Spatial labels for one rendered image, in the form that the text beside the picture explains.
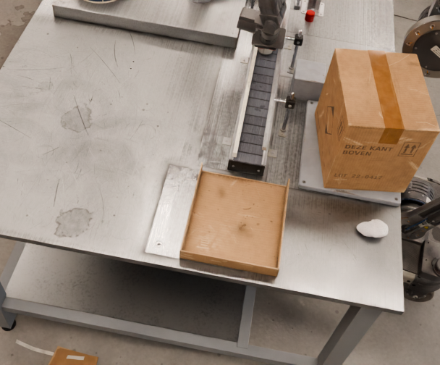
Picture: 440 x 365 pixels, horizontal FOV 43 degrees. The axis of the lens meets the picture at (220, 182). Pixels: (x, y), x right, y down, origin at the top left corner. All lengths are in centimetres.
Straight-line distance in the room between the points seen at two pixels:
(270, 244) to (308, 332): 89
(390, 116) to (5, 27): 254
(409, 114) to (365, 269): 42
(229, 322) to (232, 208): 62
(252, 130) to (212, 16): 56
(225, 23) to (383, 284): 107
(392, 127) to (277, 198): 38
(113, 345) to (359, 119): 132
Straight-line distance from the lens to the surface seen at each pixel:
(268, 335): 232
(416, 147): 157
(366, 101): 153
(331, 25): 225
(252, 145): 167
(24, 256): 225
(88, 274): 217
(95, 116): 180
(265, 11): 164
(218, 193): 160
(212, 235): 152
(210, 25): 206
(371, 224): 161
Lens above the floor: 213
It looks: 53 degrees down
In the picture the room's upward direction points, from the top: 8 degrees clockwise
